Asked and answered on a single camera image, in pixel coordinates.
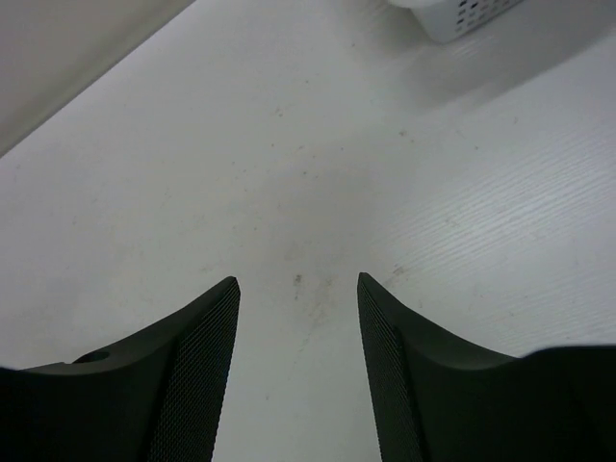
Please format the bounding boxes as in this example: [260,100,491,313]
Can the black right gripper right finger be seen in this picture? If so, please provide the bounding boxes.
[357,273,615,461]

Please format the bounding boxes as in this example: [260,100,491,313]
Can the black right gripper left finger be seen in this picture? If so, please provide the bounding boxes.
[1,276,240,461]

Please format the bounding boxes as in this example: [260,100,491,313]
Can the white plastic laundry basket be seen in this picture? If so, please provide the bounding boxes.
[388,0,521,43]

